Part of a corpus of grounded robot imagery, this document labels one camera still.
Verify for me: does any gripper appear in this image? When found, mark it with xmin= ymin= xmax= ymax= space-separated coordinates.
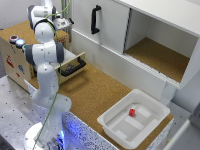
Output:
xmin=53 ymin=16 xmax=75 ymax=31

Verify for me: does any pink block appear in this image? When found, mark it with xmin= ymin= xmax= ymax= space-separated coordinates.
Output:
xmin=128 ymin=108 xmax=137 ymax=118

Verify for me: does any wooden drawer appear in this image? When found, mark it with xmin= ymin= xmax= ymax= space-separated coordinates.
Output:
xmin=54 ymin=49 xmax=87 ymax=85

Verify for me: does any green button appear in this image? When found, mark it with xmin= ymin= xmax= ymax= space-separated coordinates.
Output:
xmin=21 ymin=43 xmax=28 ymax=52

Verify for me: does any blue button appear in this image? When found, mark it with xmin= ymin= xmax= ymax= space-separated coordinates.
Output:
xmin=15 ymin=38 xmax=27 ymax=49

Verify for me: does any white sliding door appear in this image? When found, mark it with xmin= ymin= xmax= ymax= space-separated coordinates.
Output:
xmin=72 ymin=0 xmax=131 ymax=55

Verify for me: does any red button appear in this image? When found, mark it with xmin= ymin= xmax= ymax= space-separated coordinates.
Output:
xmin=9 ymin=34 xmax=19 ymax=45

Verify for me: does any white cabinet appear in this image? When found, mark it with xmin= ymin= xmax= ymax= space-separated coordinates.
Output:
xmin=71 ymin=0 xmax=200 ymax=108

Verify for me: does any wooden drawer box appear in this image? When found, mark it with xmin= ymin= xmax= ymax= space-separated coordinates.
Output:
xmin=0 ymin=20 xmax=71 ymax=93

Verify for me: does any white plastic box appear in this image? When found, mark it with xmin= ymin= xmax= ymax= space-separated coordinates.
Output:
xmin=96 ymin=88 xmax=172 ymax=150

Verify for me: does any black door handle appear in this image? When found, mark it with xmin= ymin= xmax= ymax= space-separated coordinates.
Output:
xmin=90 ymin=4 xmax=102 ymax=36

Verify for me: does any black drawer handle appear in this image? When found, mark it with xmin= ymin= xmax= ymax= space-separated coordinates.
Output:
xmin=60 ymin=56 xmax=87 ymax=78

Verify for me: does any green cable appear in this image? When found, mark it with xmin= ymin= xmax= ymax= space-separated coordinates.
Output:
xmin=32 ymin=0 xmax=73 ymax=150

